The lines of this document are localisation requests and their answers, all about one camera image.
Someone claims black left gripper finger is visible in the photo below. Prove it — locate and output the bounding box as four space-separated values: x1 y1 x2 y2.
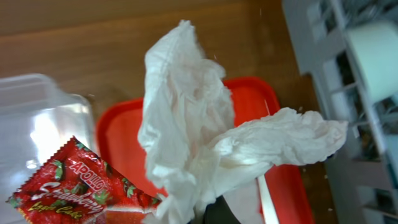
203 196 240 224

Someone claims white plastic spoon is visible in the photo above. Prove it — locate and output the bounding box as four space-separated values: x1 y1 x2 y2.
257 175 279 224

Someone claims white napkin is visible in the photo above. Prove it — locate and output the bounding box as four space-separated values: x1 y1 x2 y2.
137 20 348 223

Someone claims red snack wrapper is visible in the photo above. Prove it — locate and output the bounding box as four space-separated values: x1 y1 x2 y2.
6 137 160 224

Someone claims green bowl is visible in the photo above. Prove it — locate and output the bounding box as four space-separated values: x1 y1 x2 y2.
346 21 397 103

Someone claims grey dishwasher rack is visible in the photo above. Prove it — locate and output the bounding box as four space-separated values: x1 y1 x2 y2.
282 0 397 223

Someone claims red serving tray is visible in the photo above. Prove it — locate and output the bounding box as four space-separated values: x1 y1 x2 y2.
96 77 314 223

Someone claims clear plastic bin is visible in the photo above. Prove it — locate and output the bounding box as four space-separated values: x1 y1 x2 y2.
1 73 95 223

